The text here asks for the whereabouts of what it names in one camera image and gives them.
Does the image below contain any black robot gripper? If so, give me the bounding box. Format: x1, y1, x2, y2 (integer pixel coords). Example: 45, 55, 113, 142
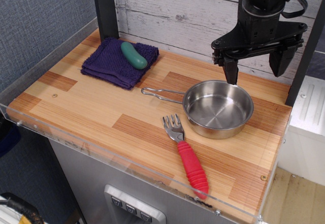
211, 0, 307, 85

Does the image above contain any green toy cucumber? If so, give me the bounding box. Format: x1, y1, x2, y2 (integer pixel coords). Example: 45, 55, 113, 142
120, 42, 148, 70

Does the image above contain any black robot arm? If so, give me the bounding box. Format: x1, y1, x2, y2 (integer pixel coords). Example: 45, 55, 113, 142
211, 0, 308, 85

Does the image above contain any stainless steel pot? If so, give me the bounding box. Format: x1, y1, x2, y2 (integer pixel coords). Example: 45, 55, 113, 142
141, 80, 254, 140

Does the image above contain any white side cabinet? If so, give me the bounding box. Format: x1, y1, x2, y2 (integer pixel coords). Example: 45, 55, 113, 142
278, 76, 324, 185

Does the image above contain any purple folded cloth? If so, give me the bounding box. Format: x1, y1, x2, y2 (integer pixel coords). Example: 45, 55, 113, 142
81, 37, 159, 90

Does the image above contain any grey toy fridge cabinet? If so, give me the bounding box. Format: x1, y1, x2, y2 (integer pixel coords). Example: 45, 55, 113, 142
48, 139, 262, 224

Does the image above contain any silver dispenser button panel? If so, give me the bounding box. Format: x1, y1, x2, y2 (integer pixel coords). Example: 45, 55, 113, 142
104, 184, 167, 223

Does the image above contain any clear acrylic guard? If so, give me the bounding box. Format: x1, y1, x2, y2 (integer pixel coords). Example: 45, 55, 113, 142
1, 21, 291, 212

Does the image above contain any black yellow object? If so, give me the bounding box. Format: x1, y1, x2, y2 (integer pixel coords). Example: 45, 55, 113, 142
1, 195, 46, 224

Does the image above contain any black cable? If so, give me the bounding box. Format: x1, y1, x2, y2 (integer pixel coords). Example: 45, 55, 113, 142
280, 0, 309, 19

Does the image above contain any dark grey right post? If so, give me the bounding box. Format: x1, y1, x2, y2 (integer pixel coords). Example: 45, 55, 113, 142
285, 0, 324, 106

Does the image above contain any dark grey post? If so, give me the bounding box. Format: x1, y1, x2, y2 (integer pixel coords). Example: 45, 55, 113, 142
285, 0, 324, 106
94, 0, 119, 41

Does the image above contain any red handled fork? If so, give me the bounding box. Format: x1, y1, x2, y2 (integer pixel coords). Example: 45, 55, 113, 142
162, 114, 209, 200

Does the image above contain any dark grey left post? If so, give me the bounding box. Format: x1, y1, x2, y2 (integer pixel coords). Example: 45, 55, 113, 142
94, 0, 119, 41

